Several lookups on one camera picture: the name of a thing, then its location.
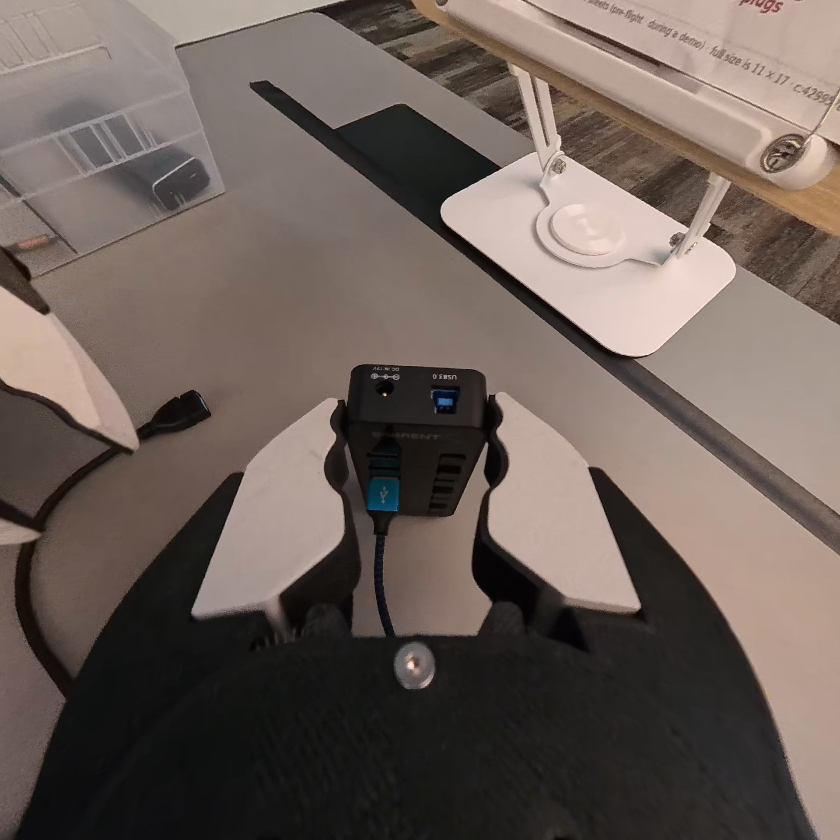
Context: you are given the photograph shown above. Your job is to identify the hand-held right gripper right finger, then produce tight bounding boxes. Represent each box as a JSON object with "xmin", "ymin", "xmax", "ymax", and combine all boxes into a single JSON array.
[{"xmin": 472, "ymin": 392, "xmax": 643, "ymax": 642}]

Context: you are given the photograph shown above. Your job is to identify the clear plastic bin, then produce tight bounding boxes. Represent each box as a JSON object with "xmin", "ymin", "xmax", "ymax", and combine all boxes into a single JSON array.
[{"xmin": 0, "ymin": 0, "xmax": 228, "ymax": 278}]

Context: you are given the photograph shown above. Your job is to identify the black braided usb cable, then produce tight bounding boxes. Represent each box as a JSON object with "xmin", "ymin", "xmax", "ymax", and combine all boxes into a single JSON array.
[{"xmin": 14, "ymin": 390, "xmax": 212, "ymax": 698}]

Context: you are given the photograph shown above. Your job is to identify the black hub silver rim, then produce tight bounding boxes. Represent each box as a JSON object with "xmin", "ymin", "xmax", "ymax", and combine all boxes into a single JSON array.
[{"xmin": 49, "ymin": 98, "xmax": 212, "ymax": 212}]

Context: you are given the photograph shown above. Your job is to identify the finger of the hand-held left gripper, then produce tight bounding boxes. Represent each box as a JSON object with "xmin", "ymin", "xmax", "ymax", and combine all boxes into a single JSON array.
[
  {"xmin": 0, "ymin": 505, "xmax": 48, "ymax": 547},
  {"xmin": 0, "ymin": 285, "xmax": 140, "ymax": 455}
]

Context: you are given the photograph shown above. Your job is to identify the black usb hub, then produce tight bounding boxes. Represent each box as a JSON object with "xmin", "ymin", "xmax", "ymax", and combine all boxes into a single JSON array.
[{"xmin": 346, "ymin": 364, "xmax": 490, "ymax": 521}]

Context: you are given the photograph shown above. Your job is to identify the white stand base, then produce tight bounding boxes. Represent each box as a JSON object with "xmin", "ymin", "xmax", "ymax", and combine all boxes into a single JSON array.
[{"xmin": 440, "ymin": 62, "xmax": 737, "ymax": 359}]

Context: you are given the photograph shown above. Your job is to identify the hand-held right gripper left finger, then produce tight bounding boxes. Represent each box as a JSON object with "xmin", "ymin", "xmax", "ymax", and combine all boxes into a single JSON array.
[{"xmin": 190, "ymin": 397, "xmax": 363, "ymax": 637}]

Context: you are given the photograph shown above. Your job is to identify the dark cable light-blue plugs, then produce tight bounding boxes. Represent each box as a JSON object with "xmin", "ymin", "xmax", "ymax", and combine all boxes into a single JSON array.
[{"xmin": 364, "ymin": 476, "xmax": 403, "ymax": 637}]

